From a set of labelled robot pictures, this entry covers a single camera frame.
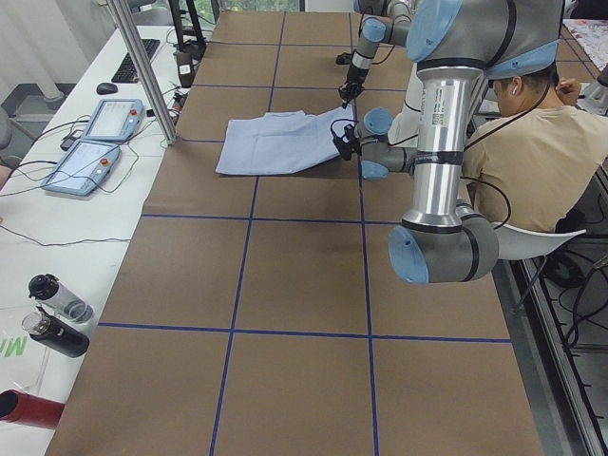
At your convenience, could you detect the aluminium frame post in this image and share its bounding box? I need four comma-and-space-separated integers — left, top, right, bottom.
106, 0, 177, 145

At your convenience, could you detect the black keyboard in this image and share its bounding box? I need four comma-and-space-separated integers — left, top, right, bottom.
110, 38, 162, 86

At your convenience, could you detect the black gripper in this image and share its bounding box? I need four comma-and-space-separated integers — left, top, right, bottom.
338, 66, 369, 105
342, 124, 361, 155

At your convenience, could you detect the red cylinder bottle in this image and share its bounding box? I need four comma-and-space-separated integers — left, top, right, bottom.
1, 389, 65, 429

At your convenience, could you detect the white chair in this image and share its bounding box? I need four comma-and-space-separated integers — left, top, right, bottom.
488, 220, 588, 314

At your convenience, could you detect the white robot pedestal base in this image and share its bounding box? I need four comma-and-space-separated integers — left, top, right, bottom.
388, 64, 423, 148

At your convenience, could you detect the light blue striped shirt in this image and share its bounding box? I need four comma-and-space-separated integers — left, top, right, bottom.
216, 106, 353, 176

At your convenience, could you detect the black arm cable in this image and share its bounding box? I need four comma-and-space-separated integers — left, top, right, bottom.
329, 85, 547, 232

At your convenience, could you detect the black water bottle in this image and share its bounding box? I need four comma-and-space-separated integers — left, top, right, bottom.
22, 312, 89, 358

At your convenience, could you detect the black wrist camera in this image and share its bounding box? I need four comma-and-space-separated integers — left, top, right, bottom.
332, 134, 352, 161
335, 52, 352, 66

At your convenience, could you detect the clear water bottle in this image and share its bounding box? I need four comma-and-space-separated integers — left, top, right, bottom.
28, 274, 94, 323

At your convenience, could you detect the lower teach pendant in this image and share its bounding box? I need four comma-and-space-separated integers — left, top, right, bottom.
41, 140, 121, 197

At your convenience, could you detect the person in beige shirt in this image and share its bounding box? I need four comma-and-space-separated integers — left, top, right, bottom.
462, 66, 607, 232

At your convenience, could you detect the upper teach pendant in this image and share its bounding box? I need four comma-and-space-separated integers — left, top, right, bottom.
81, 99, 145, 143

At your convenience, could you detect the black computer mouse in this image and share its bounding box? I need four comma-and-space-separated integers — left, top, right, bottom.
96, 82, 118, 95

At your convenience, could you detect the teach pendant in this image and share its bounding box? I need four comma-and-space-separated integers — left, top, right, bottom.
41, 140, 121, 197
81, 99, 145, 143

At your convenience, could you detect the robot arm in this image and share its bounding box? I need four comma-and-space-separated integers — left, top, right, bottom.
332, 1, 564, 284
338, 0, 414, 108

